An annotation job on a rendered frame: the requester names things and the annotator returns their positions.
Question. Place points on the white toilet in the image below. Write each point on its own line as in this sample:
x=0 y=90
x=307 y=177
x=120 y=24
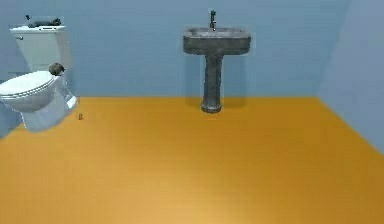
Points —
x=33 y=93

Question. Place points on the dark object on toilet tank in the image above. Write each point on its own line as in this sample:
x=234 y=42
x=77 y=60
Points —
x=45 y=23

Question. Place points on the dark sink faucet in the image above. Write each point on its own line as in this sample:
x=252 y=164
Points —
x=212 y=19

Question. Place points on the dark round lump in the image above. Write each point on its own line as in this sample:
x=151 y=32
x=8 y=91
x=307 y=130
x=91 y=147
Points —
x=56 y=69

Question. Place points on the grey pedestal sink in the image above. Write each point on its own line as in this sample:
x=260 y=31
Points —
x=213 y=43

